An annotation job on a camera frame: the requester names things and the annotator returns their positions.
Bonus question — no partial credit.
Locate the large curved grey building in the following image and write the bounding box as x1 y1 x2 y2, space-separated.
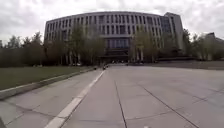
43 11 185 65

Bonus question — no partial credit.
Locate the grey paved plaza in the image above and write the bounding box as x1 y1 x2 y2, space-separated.
0 64 224 128

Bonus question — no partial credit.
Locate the row of trees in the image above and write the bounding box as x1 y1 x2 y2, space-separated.
0 28 224 69

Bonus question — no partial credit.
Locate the grey stone kerb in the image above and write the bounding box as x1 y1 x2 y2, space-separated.
0 67 98 101

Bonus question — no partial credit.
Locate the grass lawn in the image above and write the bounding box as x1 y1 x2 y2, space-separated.
0 65 96 92

